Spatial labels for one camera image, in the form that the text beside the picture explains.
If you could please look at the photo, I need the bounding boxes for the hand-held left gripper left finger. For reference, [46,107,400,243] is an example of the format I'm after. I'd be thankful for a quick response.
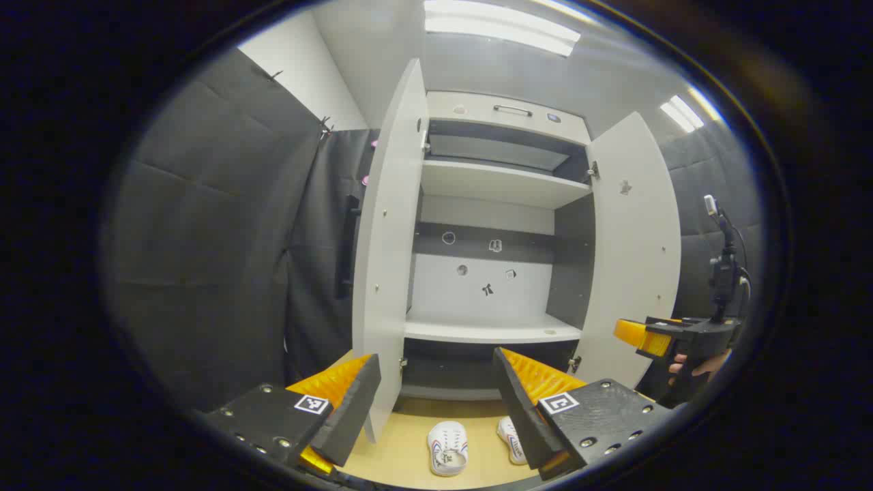
[205,353,383,476]

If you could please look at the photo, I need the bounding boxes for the white cabinet door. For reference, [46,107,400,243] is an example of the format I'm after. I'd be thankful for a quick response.
[569,111,683,389]
[336,58,429,444]

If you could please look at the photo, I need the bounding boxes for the small ceiling light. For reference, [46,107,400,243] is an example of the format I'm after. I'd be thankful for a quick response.
[660,87,724,134]

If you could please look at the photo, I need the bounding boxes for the white shoe cabinet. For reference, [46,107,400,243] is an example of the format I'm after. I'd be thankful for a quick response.
[336,58,683,444]

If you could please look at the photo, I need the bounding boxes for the white striped shoe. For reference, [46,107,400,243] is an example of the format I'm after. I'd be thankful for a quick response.
[497,416,529,466]
[428,421,469,477]

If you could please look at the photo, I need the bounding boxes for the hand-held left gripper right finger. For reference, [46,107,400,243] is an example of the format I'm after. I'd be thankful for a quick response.
[492,346,672,481]

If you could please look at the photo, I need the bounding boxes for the long ceiling light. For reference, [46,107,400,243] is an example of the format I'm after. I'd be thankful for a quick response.
[424,0,580,57]

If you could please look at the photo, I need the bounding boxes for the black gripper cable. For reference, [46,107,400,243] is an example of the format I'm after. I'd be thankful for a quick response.
[735,267,752,318]

